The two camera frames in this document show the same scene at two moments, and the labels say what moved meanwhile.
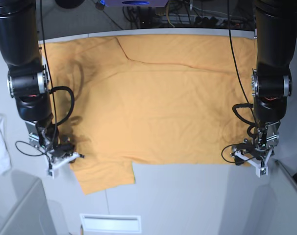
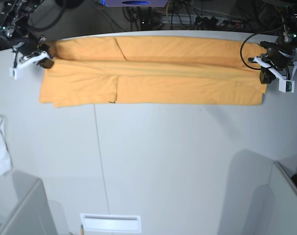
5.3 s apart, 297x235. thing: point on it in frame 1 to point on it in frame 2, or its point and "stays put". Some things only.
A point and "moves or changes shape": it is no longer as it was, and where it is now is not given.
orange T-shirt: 151,98 moves or changes shape
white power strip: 202,19 stays put
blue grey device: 138,3 stays put
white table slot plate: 111,223 stays put
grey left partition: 30,215 stays put
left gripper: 44,136 to 30,46
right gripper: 265,138 to 278,57
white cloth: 1,158 stays put
